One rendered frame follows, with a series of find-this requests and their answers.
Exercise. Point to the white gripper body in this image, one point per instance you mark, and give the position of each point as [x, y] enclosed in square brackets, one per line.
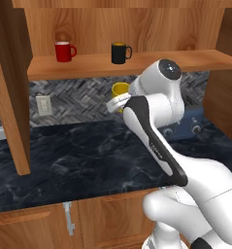
[118, 103]

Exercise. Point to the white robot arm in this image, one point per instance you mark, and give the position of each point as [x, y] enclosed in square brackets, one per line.
[214, 194]

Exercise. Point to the yellow mug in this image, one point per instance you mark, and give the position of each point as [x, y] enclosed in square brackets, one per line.
[120, 88]

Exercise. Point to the black mug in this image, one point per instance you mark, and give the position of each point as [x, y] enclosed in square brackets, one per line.
[118, 53]

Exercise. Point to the red mug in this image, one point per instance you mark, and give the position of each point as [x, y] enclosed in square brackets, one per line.
[63, 52]

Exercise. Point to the wooden base cabinet door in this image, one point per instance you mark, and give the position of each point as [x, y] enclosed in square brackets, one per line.
[114, 220]
[26, 231]

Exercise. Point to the blue toaster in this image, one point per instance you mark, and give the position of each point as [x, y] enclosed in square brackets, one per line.
[192, 118]

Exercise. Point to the white wall outlet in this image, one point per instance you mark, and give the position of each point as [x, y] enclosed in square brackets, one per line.
[44, 105]

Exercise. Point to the wooden wall cabinet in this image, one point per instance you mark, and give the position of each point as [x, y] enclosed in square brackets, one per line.
[94, 26]

